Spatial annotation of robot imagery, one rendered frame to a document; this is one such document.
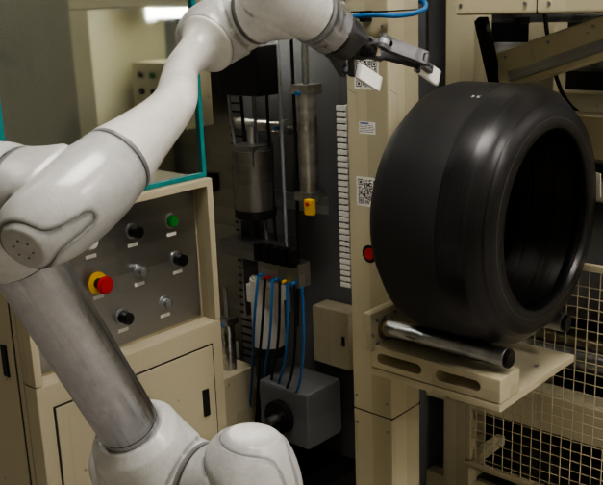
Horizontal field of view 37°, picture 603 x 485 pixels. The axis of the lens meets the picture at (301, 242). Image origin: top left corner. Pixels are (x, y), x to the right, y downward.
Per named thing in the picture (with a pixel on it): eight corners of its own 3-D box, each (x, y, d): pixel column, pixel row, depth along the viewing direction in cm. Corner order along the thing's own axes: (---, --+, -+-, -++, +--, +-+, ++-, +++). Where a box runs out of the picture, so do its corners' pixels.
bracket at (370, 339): (362, 349, 224) (361, 312, 221) (450, 306, 252) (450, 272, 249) (373, 353, 221) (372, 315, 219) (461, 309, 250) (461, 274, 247)
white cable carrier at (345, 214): (339, 286, 241) (335, 105, 228) (352, 281, 244) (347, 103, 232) (353, 289, 238) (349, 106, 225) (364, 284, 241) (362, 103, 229)
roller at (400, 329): (379, 338, 224) (378, 320, 223) (389, 332, 227) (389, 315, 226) (505, 371, 201) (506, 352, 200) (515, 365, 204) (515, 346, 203)
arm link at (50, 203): (127, 120, 109) (47, 118, 116) (29, 209, 98) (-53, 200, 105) (164, 208, 117) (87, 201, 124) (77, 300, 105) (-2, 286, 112)
